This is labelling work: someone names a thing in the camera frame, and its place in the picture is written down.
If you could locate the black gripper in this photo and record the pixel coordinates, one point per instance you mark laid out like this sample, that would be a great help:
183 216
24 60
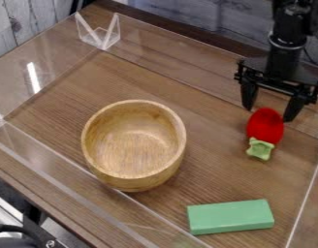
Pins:
253 77

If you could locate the clear acrylic corner bracket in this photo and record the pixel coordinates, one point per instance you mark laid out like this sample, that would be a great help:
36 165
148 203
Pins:
100 38

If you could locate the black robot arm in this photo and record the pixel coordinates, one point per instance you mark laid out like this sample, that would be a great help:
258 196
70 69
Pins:
277 71

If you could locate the green rectangular block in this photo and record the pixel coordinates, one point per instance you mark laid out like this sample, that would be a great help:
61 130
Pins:
227 217

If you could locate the red plush strawberry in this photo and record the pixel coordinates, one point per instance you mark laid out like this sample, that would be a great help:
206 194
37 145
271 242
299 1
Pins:
265 132

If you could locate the wooden bowl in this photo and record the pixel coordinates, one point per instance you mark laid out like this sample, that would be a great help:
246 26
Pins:
133 143

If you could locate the black metal clamp bracket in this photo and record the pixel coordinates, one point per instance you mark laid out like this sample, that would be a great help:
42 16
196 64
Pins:
42 238

